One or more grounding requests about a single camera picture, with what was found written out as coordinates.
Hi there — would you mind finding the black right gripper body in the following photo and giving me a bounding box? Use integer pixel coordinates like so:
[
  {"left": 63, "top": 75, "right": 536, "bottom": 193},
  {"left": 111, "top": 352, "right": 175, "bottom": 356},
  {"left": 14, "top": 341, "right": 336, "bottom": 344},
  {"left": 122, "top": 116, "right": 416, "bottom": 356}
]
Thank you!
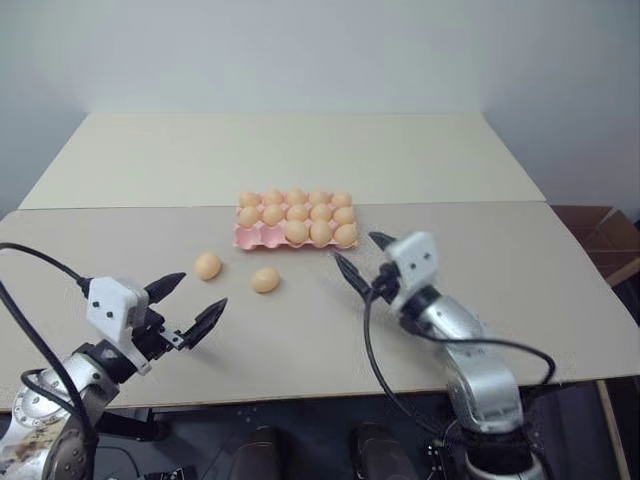
[{"left": 369, "top": 261, "right": 402, "bottom": 306}]

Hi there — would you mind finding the dark rounded shape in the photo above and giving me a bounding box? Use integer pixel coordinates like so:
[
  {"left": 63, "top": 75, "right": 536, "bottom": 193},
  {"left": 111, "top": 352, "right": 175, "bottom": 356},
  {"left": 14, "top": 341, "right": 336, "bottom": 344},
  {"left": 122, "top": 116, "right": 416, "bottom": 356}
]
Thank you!
[
  {"left": 348, "top": 421, "right": 420, "bottom": 480},
  {"left": 226, "top": 424, "right": 282, "bottom": 480}
]

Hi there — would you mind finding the black table bracket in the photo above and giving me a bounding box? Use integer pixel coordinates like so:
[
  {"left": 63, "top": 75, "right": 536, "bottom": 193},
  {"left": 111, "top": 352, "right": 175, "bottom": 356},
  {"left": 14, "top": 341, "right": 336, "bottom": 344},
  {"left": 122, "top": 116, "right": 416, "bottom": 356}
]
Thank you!
[{"left": 93, "top": 406, "right": 170, "bottom": 442}]

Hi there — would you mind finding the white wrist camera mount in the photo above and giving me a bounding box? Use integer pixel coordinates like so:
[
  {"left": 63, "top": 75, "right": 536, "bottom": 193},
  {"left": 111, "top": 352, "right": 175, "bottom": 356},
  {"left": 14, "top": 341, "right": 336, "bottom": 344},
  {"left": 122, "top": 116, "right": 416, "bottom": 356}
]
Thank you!
[
  {"left": 85, "top": 274, "right": 152, "bottom": 377},
  {"left": 386, "top": 230, "right": 443, "bottom": 314}
]

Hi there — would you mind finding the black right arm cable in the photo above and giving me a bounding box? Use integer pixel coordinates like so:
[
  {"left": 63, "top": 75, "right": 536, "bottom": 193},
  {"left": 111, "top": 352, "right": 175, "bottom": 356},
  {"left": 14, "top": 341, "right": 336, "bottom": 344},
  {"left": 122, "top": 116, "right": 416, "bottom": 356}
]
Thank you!
[{"left": 361, "top": 293, "right": 558, "bottom": 447}]

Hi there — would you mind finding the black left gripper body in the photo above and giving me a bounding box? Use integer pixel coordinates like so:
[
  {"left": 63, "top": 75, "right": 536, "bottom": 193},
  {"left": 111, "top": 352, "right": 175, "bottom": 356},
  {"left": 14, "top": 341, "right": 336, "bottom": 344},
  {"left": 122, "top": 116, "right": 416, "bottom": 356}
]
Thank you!
[{"left": 130, "top": 304, "right": 185, "bottom": 362}]

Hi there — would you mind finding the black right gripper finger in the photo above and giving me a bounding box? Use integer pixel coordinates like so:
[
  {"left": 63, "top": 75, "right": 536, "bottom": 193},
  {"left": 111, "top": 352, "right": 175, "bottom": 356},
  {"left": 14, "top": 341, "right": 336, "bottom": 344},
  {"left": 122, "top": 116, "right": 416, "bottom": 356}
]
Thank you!
[
  {"left": 367, "top": 230, "right": 399, "bottom": 262},
  {"left": 331, "top": 251, "right": 375, "bottom": 302}
]

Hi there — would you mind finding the pink egg tray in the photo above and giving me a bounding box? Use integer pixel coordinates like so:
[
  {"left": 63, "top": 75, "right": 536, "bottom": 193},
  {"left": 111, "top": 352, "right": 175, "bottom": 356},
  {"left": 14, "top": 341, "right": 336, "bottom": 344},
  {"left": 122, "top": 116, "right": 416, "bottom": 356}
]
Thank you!
[{"left": 232, "top": 191, "right": 362, "bottom": 252}]

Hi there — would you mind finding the wooden table leg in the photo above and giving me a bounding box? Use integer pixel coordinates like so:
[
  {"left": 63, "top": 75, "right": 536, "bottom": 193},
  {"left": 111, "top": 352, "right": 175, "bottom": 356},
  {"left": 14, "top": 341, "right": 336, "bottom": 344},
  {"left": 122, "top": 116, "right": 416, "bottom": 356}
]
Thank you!
[{"left": 596, "top": 379, "right": 632, "bottom": 480}]

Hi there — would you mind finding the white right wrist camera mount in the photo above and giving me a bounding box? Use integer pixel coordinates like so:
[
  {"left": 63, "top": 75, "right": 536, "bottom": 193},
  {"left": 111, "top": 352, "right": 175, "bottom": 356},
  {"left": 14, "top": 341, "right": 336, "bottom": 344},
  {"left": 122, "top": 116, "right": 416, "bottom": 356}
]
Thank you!
[{"left": 386, "top": 230, "right": 443, "bottom": 314}]

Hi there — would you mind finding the brown cardboard box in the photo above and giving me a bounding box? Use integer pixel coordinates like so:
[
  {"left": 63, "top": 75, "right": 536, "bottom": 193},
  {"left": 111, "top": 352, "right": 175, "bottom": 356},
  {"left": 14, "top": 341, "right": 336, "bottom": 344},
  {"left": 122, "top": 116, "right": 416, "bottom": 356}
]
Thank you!
[{"left": 549, "top": 204, "right": 640, "bottom": 289}]

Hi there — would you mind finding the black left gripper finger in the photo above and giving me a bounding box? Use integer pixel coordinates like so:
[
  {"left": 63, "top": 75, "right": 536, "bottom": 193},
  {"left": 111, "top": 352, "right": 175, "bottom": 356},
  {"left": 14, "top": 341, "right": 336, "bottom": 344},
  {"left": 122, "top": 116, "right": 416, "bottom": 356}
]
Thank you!
[
  {"left": 144, "top": 271, "right": 188, "bottom": 304},
  {"left": 180, "top": 297, "right": 230, "bottom": 350}
]

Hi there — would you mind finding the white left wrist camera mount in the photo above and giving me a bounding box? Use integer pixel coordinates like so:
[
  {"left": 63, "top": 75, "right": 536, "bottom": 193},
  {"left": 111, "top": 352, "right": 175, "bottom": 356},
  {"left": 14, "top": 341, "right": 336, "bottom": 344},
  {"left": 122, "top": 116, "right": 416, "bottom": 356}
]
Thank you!
[{"left": 85, "top": 274, "right": 152, "bottom": 377}]

